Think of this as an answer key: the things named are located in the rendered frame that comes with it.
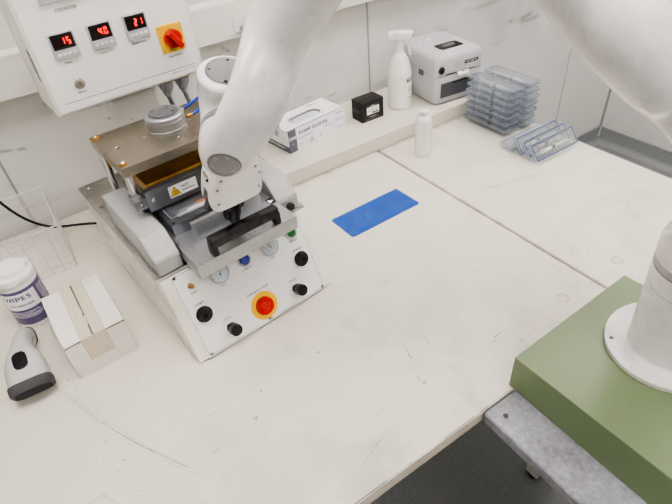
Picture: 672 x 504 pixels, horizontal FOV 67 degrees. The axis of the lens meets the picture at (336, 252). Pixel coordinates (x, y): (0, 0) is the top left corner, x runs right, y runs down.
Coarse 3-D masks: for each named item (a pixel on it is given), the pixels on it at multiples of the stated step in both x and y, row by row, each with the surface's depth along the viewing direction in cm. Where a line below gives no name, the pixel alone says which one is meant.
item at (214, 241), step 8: (264, 208) 97; (272, 208) 97; (248, 216) 96; (256, 216) 96; (264, 216) 96; (272, 216) 98; (232, 224) 94; (240, 224) 94; (248, 224) 95; (256, 224) 96; (216, 232) 93; (224, 232) 93; (232, 232) 93; (240, 232) 94; (208, 240) 92; (216, 240) 92; (224, 240) 93; (216, 248) 93; (216, 256) 93
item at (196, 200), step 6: (198, 192) 105; (186, 198) 103; (192, 198) 103; (198, 198) 103; (204, 198) 103; (174, 204) 102; (180, 204) 102; (186, 204) 102; (192, 204) 102; (198, 204) 101; (168, 210) 101; (174, 210) 100; (180, 210) 100; (186, 210) 100; (174, 216) 99
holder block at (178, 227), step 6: (156, 210) 103; (198, 210) 101; (204, 210) 101; (156, 216) 104; (162, 216) 101; (186, 216) 100; (192, 216) 100; (198, 216) 101; (162, 222) 102; (168, 222) 99; (174, 222) 99; (180, 222) 99; (186, 222) 99; (168, 228) 101; (174, 228) 98; (180, 228) 99; (186, 228) 100; (174, 234) 99; (180, 234) 100
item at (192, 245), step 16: (256, 208) 103; (192, 224) 95; (208, 224) 98; (224, 224) 100; (272, 224) 100; (288, 224) 101; (176, 240) 98; (192, 240) 98; (240, 240) 97; (256, 240) 98; (272, 240) 101; (192, 256) 94; (208, 256) 94; (224, 256) 95; (240, 256) 97; (208, 272) 94
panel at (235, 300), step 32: (256, 256) 107; (288, 256) 111; (192, 288) 98; (224, 288) 103; (256, 288) 107; (288, 288) 111; (320, 288) 116; (192, 320) 100; (224, 320) 104; (256, 320) 108
